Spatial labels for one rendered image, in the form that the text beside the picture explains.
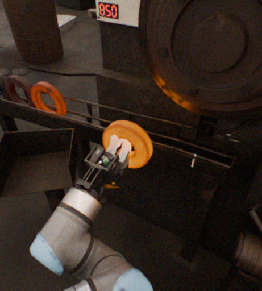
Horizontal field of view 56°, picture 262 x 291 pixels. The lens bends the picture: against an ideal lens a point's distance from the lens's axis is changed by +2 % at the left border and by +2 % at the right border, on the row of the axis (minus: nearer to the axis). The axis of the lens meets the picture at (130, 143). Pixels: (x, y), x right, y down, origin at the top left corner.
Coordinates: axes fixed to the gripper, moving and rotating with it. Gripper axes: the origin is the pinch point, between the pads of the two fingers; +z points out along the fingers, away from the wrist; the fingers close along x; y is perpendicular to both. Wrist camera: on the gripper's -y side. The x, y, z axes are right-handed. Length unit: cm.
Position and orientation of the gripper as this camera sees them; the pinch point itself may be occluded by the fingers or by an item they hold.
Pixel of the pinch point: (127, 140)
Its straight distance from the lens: 71.2
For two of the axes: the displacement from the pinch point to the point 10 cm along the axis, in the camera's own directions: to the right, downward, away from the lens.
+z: 4.7, -7.6, 4.5
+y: -1.3, -5.7, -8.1
